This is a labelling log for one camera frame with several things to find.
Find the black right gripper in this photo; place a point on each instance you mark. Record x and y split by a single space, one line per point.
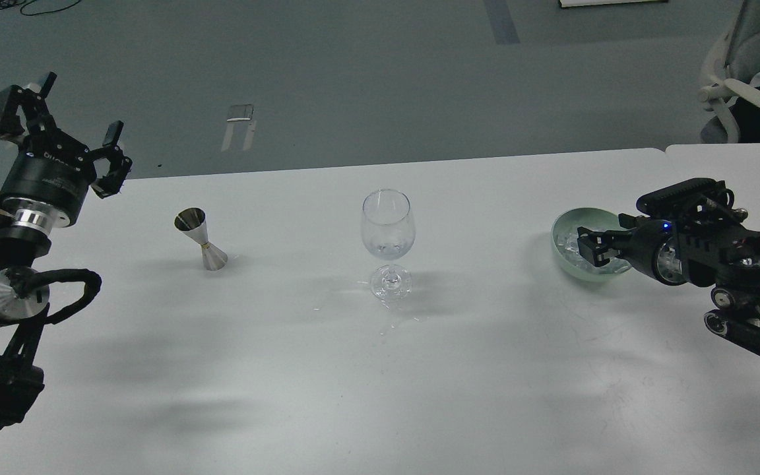
649 247

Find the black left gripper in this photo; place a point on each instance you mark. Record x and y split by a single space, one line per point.
51 167

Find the clear ice cubes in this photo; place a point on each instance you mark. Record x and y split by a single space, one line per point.
568 247

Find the steel double jigger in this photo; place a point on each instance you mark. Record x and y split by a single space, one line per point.
192 223

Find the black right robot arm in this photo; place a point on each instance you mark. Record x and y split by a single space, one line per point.
691 232

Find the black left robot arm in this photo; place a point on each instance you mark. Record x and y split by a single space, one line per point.
31 300

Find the clear wine glass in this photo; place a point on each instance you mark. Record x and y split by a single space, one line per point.
388 233

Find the green bowl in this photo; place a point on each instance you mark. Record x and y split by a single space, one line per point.
597 220

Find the white board on floor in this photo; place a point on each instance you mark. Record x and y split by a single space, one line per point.
567 4

